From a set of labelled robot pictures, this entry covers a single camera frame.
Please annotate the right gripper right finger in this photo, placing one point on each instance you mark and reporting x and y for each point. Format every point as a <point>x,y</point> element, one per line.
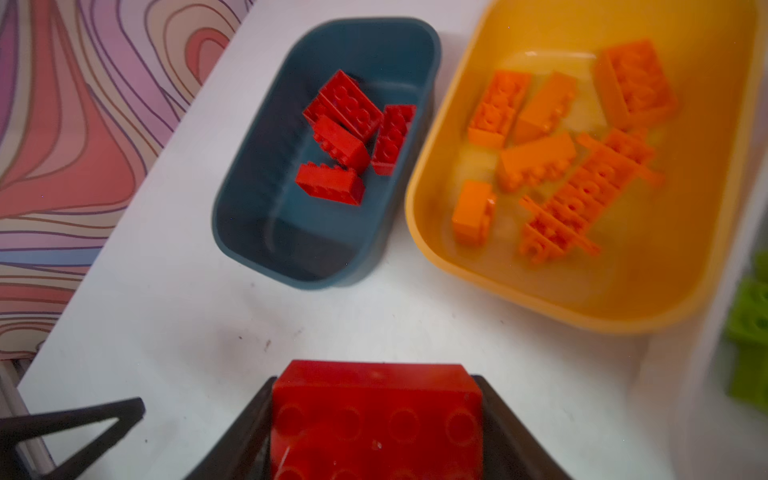
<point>510,451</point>

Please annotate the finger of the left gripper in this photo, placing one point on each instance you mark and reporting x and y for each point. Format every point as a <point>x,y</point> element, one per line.
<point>15,430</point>

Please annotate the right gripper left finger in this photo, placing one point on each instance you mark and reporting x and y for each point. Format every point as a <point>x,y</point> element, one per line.
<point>243,450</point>

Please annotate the red lego brick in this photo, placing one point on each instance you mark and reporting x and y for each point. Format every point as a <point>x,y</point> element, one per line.
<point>342,100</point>
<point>391,136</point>
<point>341,145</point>
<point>331,183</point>
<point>341,420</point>

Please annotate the orange lego chassis plate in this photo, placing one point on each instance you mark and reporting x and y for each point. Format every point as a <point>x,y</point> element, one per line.
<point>562,222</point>

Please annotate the small orange lego brick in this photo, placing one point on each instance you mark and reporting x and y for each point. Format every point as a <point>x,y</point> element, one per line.
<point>473,213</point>

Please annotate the long green lego brick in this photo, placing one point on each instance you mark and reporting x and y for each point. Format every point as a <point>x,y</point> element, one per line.
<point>746,327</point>

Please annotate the orange lego brick bottom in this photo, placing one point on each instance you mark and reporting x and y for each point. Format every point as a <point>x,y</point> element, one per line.
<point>498,108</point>

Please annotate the white plastic bin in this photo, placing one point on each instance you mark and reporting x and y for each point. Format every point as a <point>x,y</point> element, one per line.
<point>689,426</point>

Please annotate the dark teal plastic bin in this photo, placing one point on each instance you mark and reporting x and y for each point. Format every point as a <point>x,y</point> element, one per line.
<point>262,218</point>

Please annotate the yellow plastic bin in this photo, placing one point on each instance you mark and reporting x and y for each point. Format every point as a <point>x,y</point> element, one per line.
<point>663,250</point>

